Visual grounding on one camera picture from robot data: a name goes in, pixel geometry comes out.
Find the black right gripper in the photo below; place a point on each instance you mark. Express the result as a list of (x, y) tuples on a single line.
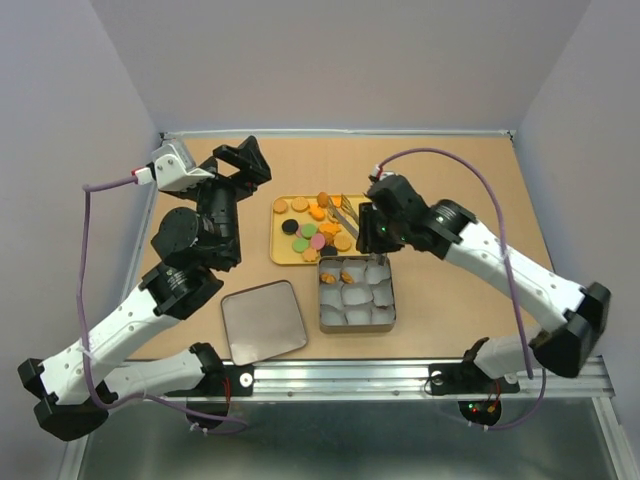
[(369, 239)]

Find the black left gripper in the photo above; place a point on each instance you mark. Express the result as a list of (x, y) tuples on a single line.
[(247, 158)]

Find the metal serving tongs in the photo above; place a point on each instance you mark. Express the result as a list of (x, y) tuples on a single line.
[(345, 214)]

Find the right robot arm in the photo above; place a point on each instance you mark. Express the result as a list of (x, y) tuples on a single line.
[(570, 317)]

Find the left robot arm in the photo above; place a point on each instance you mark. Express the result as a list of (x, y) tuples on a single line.
[(78, 388)]

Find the dotted round biscuit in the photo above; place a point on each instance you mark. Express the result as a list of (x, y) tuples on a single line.
[(342, 243)]

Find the black sandwich cookie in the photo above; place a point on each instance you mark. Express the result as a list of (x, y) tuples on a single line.
[(290, 226), (328, 250)]

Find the pink sandwich cookie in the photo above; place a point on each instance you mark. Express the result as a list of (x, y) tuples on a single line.
[(317, 241)]

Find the gold square cookie tin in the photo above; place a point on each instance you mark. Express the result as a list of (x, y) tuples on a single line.
[(366, 306)]

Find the orange fish cookie upper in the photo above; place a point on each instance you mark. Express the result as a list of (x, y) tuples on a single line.
[(317, 212)]

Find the plain round tan cookie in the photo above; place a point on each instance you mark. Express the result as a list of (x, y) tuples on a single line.
[(280, 206)]

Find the flower shaped tan cookie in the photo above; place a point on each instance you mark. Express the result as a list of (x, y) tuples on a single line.
[(310, 255)]

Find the green sandwich cookie upper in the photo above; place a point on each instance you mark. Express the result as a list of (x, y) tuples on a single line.
[(308, 230)]

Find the green sandwich cookie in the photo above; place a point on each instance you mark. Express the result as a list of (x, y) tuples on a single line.
[(299, 245), (308, 230)]

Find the yellow cookie tray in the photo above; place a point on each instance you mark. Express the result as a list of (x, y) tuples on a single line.
[(300, 226)]

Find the black sandwich cookie left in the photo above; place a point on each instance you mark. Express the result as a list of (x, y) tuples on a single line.
[(290, 226)]

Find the gold tin lid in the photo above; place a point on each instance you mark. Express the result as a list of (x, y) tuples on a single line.
[(263, 322)]

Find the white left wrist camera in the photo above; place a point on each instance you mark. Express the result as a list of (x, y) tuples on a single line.
[(172, 169)]

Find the aluminium front rail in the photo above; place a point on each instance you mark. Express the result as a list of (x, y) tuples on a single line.
[(401, 380)]

